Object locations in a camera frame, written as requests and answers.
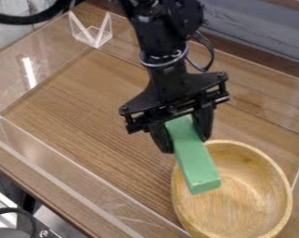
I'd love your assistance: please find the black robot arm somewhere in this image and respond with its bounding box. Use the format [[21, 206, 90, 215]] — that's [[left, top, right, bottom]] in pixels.
[[119, 0, 230, 153]]

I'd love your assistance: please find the green rectangular block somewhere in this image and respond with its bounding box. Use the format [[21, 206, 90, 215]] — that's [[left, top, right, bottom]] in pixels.
[[167, 115, 220, 194]]

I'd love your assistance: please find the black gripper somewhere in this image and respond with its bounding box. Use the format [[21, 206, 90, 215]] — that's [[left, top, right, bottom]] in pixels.
[[119, 59, 230, 153]]

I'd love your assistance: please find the clear acrylic front wall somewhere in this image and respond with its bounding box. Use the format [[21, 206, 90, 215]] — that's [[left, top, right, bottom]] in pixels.
[[0, 115, 191, 238]]

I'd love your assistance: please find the black cable loop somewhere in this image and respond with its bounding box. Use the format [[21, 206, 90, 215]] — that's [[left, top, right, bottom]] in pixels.
[[0, 207, 38, 238]]

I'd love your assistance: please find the black metal frame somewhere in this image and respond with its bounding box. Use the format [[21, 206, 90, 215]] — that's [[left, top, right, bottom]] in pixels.
[[0, 171, 88, 238]]

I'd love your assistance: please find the brown wooden bowl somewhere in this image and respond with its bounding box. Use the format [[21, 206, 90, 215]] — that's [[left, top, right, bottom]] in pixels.
[[171, 139, 292, 238]]

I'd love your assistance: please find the clear acrylic corner bracket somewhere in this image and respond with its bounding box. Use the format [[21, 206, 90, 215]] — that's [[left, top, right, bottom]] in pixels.
[[68, 12, 114, 48]]

